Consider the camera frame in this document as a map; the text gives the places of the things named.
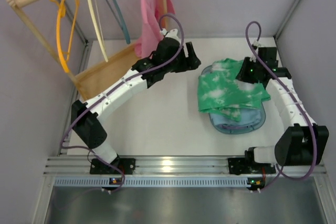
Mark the green tie-dye trousers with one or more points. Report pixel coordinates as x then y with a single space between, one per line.
220 93

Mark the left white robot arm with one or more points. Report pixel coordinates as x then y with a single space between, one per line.
87 117

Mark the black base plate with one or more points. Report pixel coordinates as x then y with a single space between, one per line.
238 166
126 165

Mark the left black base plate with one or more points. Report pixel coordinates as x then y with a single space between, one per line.
126 165

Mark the wooden clothes rack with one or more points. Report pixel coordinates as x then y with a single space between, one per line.
94 80

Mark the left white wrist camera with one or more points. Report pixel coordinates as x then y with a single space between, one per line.
173 33

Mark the perforated grey cable duct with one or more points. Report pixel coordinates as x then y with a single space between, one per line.
159 182

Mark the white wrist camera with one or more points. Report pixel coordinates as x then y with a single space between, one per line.
255 45
173 33

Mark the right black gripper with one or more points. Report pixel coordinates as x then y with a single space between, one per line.
247 72

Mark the aluminium mounting rail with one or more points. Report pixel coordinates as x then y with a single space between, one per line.
79 165

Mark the cream plastic hanger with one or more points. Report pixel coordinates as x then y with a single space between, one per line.
94 13

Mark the pink garment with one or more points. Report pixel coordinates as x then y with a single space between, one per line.
151 11

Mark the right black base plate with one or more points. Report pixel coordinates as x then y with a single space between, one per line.
238 166

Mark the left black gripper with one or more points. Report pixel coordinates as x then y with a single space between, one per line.
189 56

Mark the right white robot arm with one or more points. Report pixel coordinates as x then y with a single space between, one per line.
303 140

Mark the blue-grey plastic hanger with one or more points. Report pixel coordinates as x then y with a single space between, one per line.
117 13

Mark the blue plastic tray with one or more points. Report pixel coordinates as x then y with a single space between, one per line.
236 131

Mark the light blue folded cloth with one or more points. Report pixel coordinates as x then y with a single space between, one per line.
247 118

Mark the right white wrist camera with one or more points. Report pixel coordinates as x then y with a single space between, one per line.
255 45

